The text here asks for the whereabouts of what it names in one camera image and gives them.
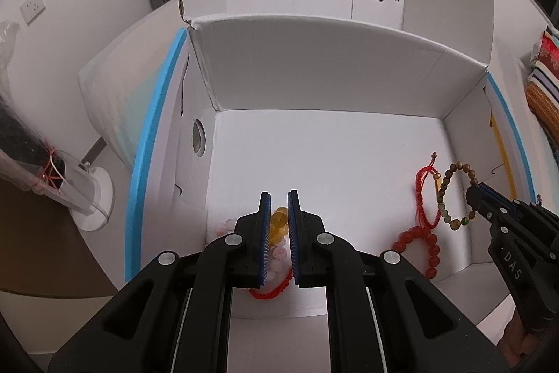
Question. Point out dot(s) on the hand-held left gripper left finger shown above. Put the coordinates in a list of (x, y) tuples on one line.
[(264, 242)]

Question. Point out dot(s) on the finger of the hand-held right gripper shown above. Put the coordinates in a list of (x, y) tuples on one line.
[(480, 202), (509, 198)]

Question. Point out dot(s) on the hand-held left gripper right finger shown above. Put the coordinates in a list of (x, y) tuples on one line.
[(293, 242)]

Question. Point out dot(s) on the white cardboard box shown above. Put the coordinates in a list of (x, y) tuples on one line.
[(327, 137)]

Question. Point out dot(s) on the person's right hand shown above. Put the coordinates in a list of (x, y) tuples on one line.
[(515, 342)]

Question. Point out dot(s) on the red striped pillow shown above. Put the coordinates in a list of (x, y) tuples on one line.
[(546, 93)]

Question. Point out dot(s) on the white round stand base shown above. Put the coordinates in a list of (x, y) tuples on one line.
[(98, 189)]

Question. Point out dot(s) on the clear plastic stand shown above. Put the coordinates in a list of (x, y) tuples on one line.
[(74, 189)]

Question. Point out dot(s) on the dark fuzzy object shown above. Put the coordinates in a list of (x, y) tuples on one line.
[(22, 137)]

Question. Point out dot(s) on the clear plastic bag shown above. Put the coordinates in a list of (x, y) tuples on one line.
[(8, 43)]

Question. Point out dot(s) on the white wall socket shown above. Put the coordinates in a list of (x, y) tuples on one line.
[(33, 7)]

